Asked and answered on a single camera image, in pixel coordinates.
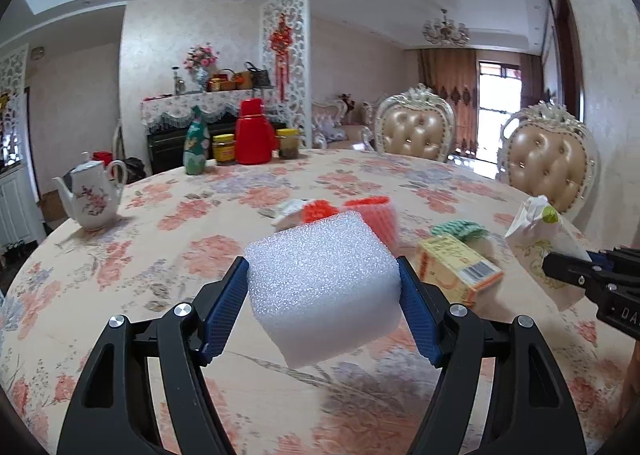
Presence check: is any chandelier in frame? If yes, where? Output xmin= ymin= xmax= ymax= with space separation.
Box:
xmin=422 ymin=9 xmax=471 ymax=46

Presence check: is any white printed plastic bag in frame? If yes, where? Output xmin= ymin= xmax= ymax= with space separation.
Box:
xmin=505 ymin=195 xmax=593 ymax=312

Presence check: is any person's right forearm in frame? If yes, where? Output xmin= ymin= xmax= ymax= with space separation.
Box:
xmin=620 ymin=347 xmax=640 ymax=416

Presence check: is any dark bag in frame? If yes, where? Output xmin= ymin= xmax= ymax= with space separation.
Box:
xmin=122 ymin=157 xmax=147 ymax=183

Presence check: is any orange and white foam net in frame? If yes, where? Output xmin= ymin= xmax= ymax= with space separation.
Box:
xmin=301 ymin=196 xmax=399 ymax=256

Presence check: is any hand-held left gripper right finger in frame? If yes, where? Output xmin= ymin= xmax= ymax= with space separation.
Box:
xmin=396 ymin=256 xmax=588 ymax=455

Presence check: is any yellow carton box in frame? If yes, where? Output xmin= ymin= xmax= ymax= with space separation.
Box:
xmin=416 ymin=235 xmax=504 ymax=308

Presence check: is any brown patterned curtain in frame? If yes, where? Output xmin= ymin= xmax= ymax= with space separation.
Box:
xmin=417 ymin=49 xmax=478 ymax=150

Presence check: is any white lattice screen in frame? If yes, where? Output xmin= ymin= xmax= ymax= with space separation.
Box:
xmin=0 ymin=44 xmax=30 ymax=166
xmin=259 ymin=0 xmax=313 ymax=148

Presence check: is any dark wooden door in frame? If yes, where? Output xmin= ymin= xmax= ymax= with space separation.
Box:
xmin=554 ymin=0 xmax=585 ymax=120

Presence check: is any black piano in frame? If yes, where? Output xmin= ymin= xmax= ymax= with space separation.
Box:
xmin=146 ymin=107 xmax=288 ymax=174

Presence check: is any yellow lid jar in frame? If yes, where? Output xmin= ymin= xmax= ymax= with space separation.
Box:
xmin=276 ymin=128 xmax=301 ymax=160
xmin=212 ymin=134 xmax=237 ymax=166

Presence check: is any ornate white sofa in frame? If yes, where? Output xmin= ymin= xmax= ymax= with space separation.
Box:
xmin=312 ymin=94 xmax=376 ymax=150

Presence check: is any low white cabinet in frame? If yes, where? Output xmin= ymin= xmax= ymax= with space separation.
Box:
xmin=0 ymin=165 xmax=48 ymax=256

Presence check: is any vase of pink flowers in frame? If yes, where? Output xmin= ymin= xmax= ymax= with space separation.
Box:
xmin=184 ymin=42 xmax=221 ymax=92

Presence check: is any window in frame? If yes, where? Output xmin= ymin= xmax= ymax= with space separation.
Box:
xmin=477 ymin=61 xmax=523 ymax=158

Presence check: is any beige tufted ornate chair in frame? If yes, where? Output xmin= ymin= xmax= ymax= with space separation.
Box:
xmin=497 ymin=102 xmax=601 ymax=228
xmin=374 ymin=84 xmax=457 ymax=163

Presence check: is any white floral teapot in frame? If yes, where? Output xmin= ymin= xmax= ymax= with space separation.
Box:
xmin=52 ymin=160 xmax=128 ymax=232

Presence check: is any black handbag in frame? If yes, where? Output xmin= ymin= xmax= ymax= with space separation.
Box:
xmin=244 ymin=61 xmax=273 ymax=89

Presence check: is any green patterned bottle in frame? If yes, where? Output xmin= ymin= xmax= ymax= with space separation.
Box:
xmin=183 ymin=106 xmax=211 ymax=176

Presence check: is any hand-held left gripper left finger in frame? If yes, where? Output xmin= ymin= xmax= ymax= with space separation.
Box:
xmin=55 ymin=256 xmax=249 ymax=455

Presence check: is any large white foam block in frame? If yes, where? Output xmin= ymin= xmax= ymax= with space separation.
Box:
xmin=243 ymin=210 xmax=403 ymax=370

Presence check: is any floral lace piano cover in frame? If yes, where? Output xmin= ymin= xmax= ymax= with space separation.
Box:
xmin=140 ymin=87 xmax=278 ymax=133

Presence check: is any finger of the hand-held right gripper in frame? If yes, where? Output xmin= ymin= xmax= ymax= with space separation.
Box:
xmin=587 ymin=247 xmax=640 ymax=278
xmin=544 ymin=251 xmax=607 ymax=292

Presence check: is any green foam net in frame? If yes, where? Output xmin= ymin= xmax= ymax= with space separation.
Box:
xmin=431 ymin=220 xmax=493 ymax=243

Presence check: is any red knot hanging ornament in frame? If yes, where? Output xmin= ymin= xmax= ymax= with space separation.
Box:
xmin=269 ymin=15 xmax=296 ymax=100

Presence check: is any red thermos jug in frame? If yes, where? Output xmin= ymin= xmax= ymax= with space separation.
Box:
xmin=235 ymin=98 xmax=277 ymax=166

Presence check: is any cardboard box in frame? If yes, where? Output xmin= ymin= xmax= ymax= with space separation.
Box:
xmin=37 ymin=190 xmax=66 ymax=223

